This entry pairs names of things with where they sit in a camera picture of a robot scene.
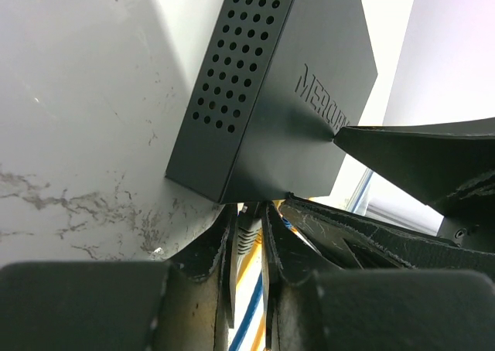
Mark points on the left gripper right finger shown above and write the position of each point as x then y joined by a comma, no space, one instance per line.
312,303

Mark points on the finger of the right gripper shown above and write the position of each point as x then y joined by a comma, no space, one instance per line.
353,241
449,167

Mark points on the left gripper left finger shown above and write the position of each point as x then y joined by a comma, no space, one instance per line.
183,303

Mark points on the black network switch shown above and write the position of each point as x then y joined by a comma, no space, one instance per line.
279,79

